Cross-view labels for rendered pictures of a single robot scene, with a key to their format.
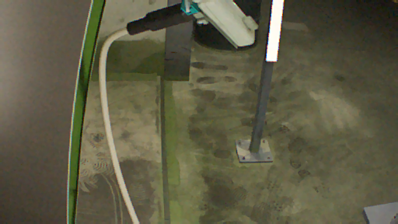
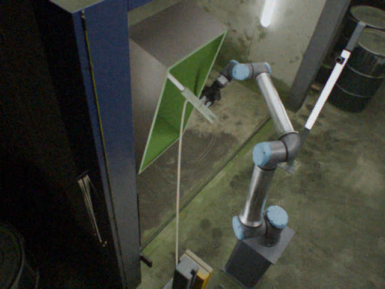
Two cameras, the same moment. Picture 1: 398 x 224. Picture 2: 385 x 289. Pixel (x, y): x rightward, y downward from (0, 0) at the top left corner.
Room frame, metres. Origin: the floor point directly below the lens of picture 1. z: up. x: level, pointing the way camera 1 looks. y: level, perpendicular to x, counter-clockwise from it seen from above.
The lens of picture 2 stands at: (-0.51, -0.96, 2.68)
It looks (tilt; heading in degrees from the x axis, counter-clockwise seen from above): 49 degrees down; 40
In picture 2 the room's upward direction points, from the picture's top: 9 degrees clockwise
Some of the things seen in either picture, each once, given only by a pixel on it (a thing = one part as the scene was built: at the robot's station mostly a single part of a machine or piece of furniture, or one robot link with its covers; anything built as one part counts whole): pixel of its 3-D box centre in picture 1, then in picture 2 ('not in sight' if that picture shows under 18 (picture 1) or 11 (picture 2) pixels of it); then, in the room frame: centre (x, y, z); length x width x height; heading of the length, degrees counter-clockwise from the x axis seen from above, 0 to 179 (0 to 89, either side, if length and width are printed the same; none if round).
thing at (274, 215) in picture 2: not in sight; (272, 221); (0.70, -0.73, 0.83); 0.17 x 0.15 x 0.18; 149
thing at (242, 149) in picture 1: (253, 151); (289, 164); (1.93, -0.33, 0.01); 0.20 x 0.20 x 0.01; 7
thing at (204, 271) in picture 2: not in sight; (191, 277); (-0.12, -0.74, 1.42); 0.12 x 0.06 x 0.26; 97
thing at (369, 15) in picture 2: not in sight; (372, 17); (4.03, 0.13, 0.86); 0.54 x 0.54 x 0.01
